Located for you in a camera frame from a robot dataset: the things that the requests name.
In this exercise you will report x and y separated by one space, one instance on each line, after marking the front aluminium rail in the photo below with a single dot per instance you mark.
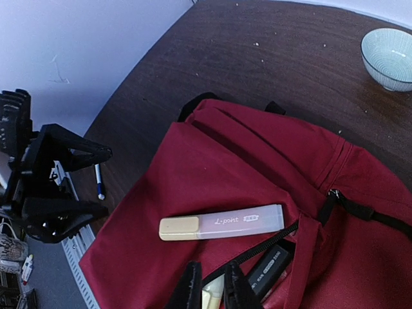
75 247

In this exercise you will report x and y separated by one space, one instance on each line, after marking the white blue pen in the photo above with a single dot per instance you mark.
100 186

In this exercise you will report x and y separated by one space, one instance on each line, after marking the red backpack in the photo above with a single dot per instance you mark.
289 213

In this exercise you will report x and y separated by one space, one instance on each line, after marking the yellow highlighter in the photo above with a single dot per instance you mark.
212 293

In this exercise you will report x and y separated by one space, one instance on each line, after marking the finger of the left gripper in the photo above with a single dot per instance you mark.
53 220
71 150

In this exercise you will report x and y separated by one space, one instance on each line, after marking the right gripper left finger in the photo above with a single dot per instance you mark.
186 286

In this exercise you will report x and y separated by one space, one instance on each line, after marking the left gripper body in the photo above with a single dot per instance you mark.
27 185

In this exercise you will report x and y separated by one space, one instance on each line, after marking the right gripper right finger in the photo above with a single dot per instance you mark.
238 293

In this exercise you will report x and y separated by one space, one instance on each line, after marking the pink highlighter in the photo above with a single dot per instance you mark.
269 268

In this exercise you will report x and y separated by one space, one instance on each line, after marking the light blue ceramic bowl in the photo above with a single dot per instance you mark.
386 54

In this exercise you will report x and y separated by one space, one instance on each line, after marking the peach highlighter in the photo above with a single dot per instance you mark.
229 224

